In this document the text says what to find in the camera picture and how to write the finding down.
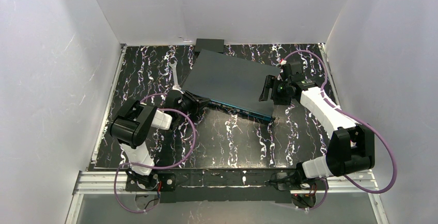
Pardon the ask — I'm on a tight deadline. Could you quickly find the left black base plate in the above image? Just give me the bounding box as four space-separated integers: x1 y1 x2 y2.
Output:
126 169 176 192

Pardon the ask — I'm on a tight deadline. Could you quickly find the purple cable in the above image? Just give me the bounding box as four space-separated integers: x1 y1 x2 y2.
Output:
282 50 398 211
113 93 197 214

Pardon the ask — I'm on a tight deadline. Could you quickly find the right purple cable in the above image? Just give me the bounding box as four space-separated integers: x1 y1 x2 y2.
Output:
282 50 398 211

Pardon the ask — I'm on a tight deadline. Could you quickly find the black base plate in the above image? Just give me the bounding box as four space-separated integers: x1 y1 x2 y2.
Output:
265 169 317 191
126 169 176 192

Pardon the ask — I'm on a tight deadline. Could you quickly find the large dark network switch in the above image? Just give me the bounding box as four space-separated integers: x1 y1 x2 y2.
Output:
181 50 280 122

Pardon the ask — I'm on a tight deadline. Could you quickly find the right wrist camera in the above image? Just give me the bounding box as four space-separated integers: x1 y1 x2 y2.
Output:
280 61 305 82

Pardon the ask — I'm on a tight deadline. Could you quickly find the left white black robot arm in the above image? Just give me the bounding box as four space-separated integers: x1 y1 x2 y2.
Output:
108 89 211 176

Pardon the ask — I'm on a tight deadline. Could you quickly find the small black switch box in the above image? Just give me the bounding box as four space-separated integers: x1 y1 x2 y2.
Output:
194 38 225 54

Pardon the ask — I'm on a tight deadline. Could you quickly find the aluminium front rail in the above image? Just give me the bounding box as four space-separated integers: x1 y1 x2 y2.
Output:
72 169 381 195

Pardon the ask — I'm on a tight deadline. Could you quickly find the silver open-end wrench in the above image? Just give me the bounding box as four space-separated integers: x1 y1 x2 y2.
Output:
169 61 181 91

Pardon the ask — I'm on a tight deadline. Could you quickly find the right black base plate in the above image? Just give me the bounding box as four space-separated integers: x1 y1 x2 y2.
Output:
265 169 317 191

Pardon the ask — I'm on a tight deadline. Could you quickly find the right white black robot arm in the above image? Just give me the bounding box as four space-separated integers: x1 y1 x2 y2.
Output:
259 75 375 181

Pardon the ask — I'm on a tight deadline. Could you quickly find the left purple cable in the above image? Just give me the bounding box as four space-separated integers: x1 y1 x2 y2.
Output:
113 93 197 214

